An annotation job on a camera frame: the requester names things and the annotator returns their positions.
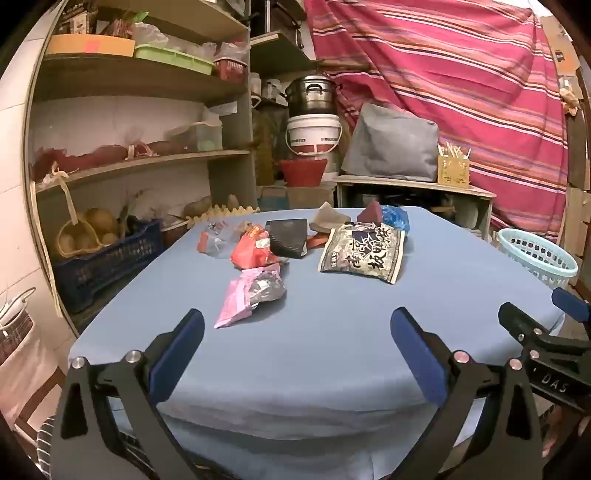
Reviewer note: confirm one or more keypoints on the pink foil packet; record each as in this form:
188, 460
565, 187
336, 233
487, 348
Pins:
240, 300

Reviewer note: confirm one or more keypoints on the orange box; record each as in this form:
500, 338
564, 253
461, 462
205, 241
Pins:
87, 46

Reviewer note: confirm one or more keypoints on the yellow egg tray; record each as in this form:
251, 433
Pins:
231, 213

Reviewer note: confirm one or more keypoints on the large steel pot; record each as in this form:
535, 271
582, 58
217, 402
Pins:
309, 97

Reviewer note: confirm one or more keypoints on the long red net bag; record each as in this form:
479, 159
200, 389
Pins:
92, 154

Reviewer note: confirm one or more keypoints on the light blue laundry basket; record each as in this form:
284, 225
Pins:
521, 249

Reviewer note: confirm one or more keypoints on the green plastic tray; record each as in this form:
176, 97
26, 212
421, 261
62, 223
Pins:
171, 56

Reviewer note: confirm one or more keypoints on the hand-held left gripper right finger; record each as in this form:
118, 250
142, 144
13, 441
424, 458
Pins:
418, 355

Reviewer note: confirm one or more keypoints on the low wooden cabinet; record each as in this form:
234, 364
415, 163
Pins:
406, 184

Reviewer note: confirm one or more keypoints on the grey fabric bag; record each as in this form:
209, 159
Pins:
392, 143

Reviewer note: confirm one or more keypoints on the pile of potatoes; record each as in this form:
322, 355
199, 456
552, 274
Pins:
99, 220

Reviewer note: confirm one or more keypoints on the maroon wrapper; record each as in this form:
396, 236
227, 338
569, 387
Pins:
371, 213

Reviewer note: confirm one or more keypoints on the red plastic basin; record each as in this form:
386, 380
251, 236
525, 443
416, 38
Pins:
302, 173

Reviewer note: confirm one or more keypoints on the black packet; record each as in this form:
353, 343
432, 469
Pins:
286, 237

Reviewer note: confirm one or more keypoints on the black white snack bag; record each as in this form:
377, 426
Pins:
362, 254

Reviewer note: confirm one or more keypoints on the yellow oil bottle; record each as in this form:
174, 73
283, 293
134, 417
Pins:
264, 147

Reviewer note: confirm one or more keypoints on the clear orange plastic wrapper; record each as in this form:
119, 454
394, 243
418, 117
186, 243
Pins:
212, 237

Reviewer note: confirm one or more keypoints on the large single potato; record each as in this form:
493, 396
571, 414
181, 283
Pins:
197, 206

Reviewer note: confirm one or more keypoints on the small brown basket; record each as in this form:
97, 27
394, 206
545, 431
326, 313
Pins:
175, 233

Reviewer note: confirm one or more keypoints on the cardboard box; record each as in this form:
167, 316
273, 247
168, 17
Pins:
300, 196

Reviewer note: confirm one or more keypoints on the red snack packet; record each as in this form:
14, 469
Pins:
251, 249

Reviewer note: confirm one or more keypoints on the wooden shelf unit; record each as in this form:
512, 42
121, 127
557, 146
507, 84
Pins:
129, 76

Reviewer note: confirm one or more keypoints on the blue plastic bag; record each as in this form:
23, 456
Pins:
396, 219

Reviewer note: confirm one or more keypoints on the orange plastic bag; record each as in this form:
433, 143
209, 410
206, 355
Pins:
318, 241

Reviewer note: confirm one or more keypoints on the clear plastic container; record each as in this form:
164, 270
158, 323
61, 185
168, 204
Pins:
203, 136

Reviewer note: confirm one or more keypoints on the grey paper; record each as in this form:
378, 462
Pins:
330, 219

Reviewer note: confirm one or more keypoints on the yellow chopstick holder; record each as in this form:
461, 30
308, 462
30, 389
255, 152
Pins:
452, 170

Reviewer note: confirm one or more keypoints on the dark blue plastic crate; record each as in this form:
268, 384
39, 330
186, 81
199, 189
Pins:
101, 272

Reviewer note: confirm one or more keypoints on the white red bucket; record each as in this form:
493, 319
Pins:
314, 134

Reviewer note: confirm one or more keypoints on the short red net bag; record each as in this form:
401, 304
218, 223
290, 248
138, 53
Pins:
161, 147

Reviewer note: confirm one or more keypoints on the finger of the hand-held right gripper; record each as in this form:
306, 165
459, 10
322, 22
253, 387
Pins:
531, 323
572, 304

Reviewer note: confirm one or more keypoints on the red striped curtain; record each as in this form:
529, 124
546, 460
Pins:
438, 69

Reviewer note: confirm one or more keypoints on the red mesh basket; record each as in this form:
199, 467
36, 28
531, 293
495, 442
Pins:
229, 70

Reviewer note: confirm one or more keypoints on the small single potato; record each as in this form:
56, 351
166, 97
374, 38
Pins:
232, 202

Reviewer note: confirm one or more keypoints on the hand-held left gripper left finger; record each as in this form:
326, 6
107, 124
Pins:
178, 355

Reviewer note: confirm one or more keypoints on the cardboard sheet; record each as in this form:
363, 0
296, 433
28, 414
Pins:
558, 46

